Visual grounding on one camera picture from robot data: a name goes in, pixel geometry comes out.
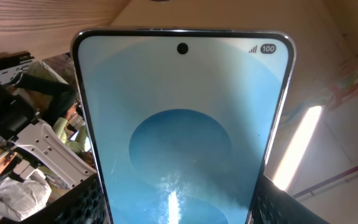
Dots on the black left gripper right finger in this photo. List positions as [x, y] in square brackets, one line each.
[275, 206]

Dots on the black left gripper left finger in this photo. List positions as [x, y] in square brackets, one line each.
[81, 205]

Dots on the blue-screen Galaxy smartphone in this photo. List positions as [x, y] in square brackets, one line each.
[181, 121]

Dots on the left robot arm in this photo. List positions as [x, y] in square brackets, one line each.
[39, 140]

